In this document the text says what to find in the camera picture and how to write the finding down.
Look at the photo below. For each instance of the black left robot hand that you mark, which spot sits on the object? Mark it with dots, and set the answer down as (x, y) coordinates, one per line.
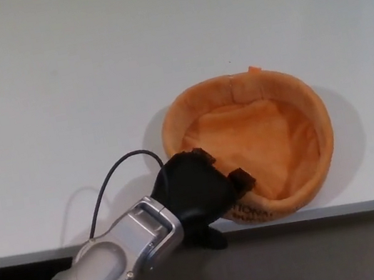
(192, 190)

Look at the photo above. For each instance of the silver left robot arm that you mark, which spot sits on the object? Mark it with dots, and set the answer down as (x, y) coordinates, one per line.
(120, 253)

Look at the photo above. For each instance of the orange soft plush plate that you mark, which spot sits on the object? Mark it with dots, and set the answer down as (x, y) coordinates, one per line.
(267, 140)

